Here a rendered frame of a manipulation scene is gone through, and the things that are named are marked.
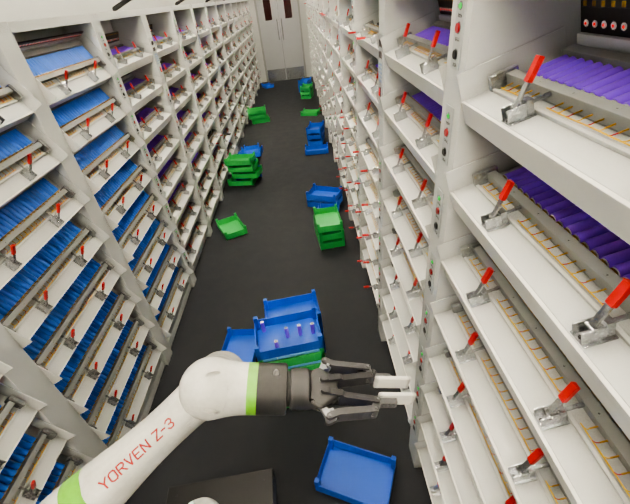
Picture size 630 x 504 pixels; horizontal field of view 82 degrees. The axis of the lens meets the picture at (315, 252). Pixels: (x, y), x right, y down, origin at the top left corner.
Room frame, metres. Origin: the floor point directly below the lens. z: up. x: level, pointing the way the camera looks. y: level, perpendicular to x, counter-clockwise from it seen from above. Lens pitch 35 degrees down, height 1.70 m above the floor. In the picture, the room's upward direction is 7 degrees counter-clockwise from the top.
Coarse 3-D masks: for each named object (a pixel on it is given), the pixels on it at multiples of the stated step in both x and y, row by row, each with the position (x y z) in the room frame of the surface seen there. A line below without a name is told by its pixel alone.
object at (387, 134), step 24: (384, 0) 1.41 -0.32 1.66; (408, 0) 1.41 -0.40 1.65; (432, 0) 1.41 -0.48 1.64; (384, 24) 1.41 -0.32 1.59; (384, 72) 1.41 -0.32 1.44; (384, 120) 1.41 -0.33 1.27; (384, 144) 1.41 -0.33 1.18; (384, 168) 1.41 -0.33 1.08; (384, 216) 1.41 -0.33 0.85; (384, 312) 1.41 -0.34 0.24; (384, 336) 1.41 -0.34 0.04
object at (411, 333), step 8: (384, 264) 1.41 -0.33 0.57; (392, 264) 1.39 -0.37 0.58; (384, 272) 1.37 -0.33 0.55; (392, 272) 1.35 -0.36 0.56; (392, 280) 1.30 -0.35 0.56; (392, 288) 1.24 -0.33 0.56; (400, 288) 1.23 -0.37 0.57; (392, 296) 1.20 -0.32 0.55; (400, 296) 1.18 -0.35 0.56; (400, 304) 1.14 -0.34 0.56; (400, 312) 1.09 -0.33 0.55; (408, 312) 1.08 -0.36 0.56; (400, 320) 1.05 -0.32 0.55; (408, 320) 1.04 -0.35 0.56; (408, 328) 0.98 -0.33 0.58; (416, 328) 0.98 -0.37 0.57; (408, 336) 0.96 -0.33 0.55; (416, 336) 0.95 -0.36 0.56; (408, 344) 0.92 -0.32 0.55; (416, 344) 0.91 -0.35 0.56; (416, 352) 0.88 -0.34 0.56; (416, 360) 0.84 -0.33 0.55
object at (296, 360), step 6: (306, 354) 1.08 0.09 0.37; (312, 354) 1.08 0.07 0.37; (318, 354) 1.08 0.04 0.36; (324, 354) 1.08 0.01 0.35; (276, 360) 1.07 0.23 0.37; (282, 360) 1.06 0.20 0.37; (288, 360) 1.07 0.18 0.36; (294, 360) 1.07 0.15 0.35; (300, 360) 1.07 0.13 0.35; (306, 360) 1.07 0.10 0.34; (312, 360) 1.08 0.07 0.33; (288, 366) 1.07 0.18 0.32
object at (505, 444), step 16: (432, 304) 0.71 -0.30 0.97; (448, 304) 0.71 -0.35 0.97; (448, 320) 0.67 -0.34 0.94; (464, 320) 0.66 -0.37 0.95; (448, 336) 0.62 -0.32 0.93; (464, 336) 0.61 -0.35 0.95; (480, 352) 0.55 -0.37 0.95; (464, 368) 0.52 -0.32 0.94; (480, 368) 0.51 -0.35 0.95; (464, 384) 0.50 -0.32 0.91; (480, 384) 0.47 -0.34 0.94; (496, 384) 0.46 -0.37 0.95; (480, 400) 0.44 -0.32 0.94; (496, 400) 0.43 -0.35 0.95; (480, 416) 0.41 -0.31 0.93; (496, 416) 0.40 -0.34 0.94; (496, 432) 0.37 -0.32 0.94; (512, 432) 0.36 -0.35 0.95; (528, 432) 0.35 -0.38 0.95; (496, 448) 0.34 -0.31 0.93; (512, 448) 0.33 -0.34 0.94; (512, 464) 0.30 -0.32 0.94; (512, 480) 0.28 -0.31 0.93; (544, 480) 0.27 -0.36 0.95; (528, 496) 0.25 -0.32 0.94; (544, 496) 0.24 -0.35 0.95; (560, 496) 0.24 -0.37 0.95
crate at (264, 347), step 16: (256, 320) 1.23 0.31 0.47; (272, 320) 1.26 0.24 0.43; (288, 320) 1.26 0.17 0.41; (304, 320) 1.26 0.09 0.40; (256, 336) 1.17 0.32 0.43; (272, 336) 1.18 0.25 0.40; (304, 336) 1.16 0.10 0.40; (320, 336) 1.08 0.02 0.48; (256, 352) 1.05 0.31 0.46; (272, 352) 1.06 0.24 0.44; (288, 352) 1.07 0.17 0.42
